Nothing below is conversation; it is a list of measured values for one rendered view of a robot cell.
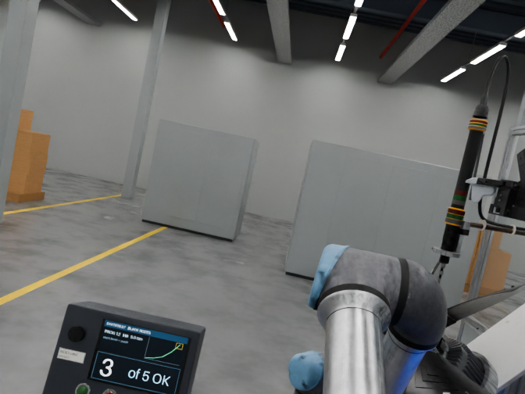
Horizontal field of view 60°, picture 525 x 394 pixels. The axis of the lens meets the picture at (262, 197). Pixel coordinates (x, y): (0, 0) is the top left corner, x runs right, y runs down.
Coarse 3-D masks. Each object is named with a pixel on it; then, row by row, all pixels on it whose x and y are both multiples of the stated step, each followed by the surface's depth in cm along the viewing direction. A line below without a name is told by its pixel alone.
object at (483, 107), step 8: (480, 104) 119; (480, 112) 118; (488, 112) 118; (448, 224) 121; (448, 232) 120; (456, 232) 120; (448, 240) 120; (448, 248) 121; (440, 256) 122; (448, 256) 121
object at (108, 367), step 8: (104, 352) 84; (96, 360) 84; (104, 360) 84; (112, 360) 84; (120, 360) 84; (96, 368) 84; (104, 368) 84; (112, 368) 84; (96, 376) 83; (104, 376) 83; (112, 376) 84
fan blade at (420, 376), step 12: (432, 360) 115; (444, 360) 117; (420, 372) 109; (432, 372) 109; (444, 372) 110; (456, 372) 112; (420, 384) 105; (432, 384) 105; (444, 384) 105; (456, 384) 106; (468, 384) 107
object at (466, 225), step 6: (462, 222) 122; (468, 222) 123; (462, 228) 122; (468, 228) 123; (462, 234) 121; (468, 234) 123; (456, 240) 122; (456, 246) 122; (438, 252) 120; (444, 252) 119; (450, 252) 119; (456, 252) 122
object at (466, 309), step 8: (512, 288) 112; (520, 288) 123; (480, 296) 118; (488, 296) 118; (496, 296) 122; (504, 296) 125; (464, 304) 122; (472, 304) 124; (480, 304) 126; (488, 304) 128; (448, 312) 127; (456, 312) 128; (464, 312) 129; (472, 312) 130; (456, 320) 132
